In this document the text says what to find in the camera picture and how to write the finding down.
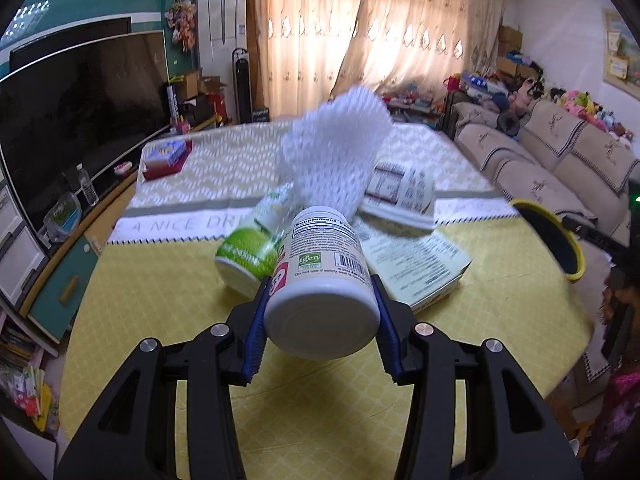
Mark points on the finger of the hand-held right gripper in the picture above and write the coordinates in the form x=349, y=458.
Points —
x=595, y=234

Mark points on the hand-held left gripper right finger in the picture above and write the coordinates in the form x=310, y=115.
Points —
x=388, y=342

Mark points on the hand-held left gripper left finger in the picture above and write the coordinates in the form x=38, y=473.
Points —
x=255, y=332

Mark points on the yellow trash bin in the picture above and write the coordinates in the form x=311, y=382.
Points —
x=552, y=240

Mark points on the white supplement bottle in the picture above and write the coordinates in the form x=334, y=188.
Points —
x=320, y=305

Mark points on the green and white drink bottle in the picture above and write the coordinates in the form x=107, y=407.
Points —
x=245, y=260

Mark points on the pale green carton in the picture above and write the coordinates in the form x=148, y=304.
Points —
x=425, y=265

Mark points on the white foam net sleeve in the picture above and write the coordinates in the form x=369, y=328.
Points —
x=335, y=150

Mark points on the person's right hand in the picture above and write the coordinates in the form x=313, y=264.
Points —
x=611, y=302

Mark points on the beige sofa with covers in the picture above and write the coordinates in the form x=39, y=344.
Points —
x=545, y=160

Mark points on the yellow lattice tablecloth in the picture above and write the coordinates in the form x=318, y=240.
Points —
x=165, y=285

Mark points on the pile of plush toys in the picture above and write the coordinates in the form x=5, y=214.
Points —
x=585, y=102

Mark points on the white labelled medicine box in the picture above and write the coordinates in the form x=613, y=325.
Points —
x=400, y=190

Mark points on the person's floral clothing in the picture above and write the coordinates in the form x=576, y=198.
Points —
x=622, y=400

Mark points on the chevron patterned tablecloth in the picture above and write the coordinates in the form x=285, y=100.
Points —
x=225, y=170

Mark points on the framed flower picture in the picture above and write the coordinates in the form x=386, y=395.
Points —
x=620, y=55

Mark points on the pink printed box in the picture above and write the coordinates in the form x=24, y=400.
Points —
x=165, y=150

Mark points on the wooden teal television cabinet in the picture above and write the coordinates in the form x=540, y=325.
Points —
x=55, y=290

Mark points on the stacked cardboard boxes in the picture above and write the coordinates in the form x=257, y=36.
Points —
x=510, y=45

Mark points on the small pink object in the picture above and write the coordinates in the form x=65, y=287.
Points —
x=123, y=168

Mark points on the dark small carton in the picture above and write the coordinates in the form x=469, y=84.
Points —
x=260, y=115

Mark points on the clear water bottle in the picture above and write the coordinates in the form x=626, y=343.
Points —
x=88, y=187

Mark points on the cluttered glass coffee table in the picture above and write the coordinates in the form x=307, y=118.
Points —
x=410, y=105

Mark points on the pile of colourful packets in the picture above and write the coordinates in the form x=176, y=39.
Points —
x=25, y=390

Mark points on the black and white tower fan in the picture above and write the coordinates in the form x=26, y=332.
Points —
x=243, y=85

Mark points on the open cardboard boxes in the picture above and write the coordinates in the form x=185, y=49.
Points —
x=192, y=84

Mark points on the black flat television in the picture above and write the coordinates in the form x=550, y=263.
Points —
x=75, y=120

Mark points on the white standing air conditioner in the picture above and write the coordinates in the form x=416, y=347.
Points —
x=220, y=35

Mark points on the beige embroidered curtain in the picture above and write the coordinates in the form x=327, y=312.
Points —
x=375, y=25

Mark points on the artificial flower wall decoration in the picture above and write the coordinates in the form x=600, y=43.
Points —
x=181, y=20

